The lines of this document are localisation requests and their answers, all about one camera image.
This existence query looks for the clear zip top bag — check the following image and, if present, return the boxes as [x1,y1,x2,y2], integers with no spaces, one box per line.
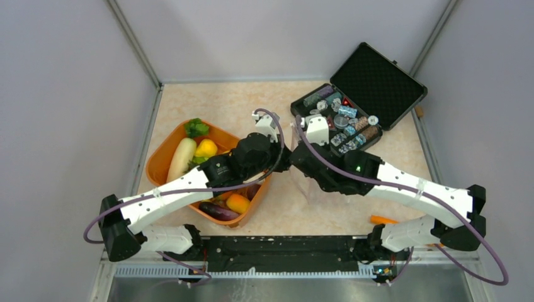
[290,114,351,206]

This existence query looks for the yellow bell pepper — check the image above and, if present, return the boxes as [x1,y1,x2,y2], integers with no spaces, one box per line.
[195,138,218,158]

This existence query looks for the white radish with leaves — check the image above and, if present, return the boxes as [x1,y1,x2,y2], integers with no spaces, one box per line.
[166,118,210,182]

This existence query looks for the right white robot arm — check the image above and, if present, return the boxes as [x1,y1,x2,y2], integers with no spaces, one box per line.
[290,143,487,259]

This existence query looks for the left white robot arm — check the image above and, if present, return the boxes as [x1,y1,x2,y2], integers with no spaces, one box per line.
[97,133,291,262]

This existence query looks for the orange yellow mango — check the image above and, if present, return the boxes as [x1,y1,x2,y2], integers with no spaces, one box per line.
[226,194,251,215]

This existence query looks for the purple eggplant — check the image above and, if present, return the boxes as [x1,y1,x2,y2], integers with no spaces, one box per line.
[198,201,240,221]

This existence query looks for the black open carrying case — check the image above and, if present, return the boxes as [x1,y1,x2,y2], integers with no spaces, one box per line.
[290,42,428,157]

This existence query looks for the orange carrot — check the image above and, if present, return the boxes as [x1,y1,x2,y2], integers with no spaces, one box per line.
[370,215,398,225]

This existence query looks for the orange plastic basket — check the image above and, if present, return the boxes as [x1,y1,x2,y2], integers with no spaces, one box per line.
[145,120,271,228]

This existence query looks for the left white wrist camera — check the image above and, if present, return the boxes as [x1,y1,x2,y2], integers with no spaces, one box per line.
[251,113,280,143]

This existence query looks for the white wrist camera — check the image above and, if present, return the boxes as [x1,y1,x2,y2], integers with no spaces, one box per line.
[251,113,280,143]
[300,115,329,147]

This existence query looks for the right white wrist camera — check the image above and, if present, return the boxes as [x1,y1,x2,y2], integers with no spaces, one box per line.
[300,115,329,147]

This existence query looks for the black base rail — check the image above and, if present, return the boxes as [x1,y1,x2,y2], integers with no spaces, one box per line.
[168,235,407,273]

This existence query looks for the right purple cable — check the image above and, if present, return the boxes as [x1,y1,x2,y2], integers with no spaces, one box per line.
[294,115,510,287]

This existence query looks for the purple cable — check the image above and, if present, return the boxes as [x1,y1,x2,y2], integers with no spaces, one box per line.
[294,115,510,287]
[82,108,285,288]

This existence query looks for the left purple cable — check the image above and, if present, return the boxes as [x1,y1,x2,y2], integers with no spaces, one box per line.
[82,108,285,288]

